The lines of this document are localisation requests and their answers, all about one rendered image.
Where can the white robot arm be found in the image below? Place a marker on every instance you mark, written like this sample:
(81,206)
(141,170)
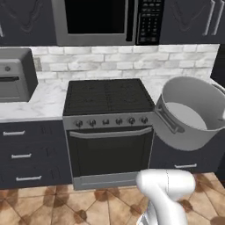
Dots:
(167,193)

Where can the black stove knob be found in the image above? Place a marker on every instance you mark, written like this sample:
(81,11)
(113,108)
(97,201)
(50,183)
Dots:
(92,122)
(131,120)
(105,121)
(78,123)
(119,121)
(143,119)

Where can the silver stove with black hob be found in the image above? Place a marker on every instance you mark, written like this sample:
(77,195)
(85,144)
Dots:
(108,96)

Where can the large grey pot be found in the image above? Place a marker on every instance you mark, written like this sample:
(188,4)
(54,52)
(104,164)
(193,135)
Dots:
(190,134)

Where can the black oven door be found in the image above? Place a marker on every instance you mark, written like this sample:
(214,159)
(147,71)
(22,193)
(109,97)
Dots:
(111,155)

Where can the dark drawer front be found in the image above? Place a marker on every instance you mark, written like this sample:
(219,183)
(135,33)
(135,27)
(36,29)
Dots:
(38,130)
(164,158)
(44,155)
(49,175)

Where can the silver and black microwave oven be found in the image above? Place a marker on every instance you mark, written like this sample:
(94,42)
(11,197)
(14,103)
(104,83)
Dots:
(96,17)

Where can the grey toaster oven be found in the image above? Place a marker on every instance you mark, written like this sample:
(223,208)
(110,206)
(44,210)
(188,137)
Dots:
(16,76)

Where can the dark upper cupboard door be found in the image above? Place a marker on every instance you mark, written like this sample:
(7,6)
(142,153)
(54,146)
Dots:
(220,38)
(26,20)
(184,20)

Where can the dark tall cabinet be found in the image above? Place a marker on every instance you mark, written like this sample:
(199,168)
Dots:
(219,61)

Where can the grey wall outlet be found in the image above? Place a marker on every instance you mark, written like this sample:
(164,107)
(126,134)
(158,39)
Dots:
(37,64)

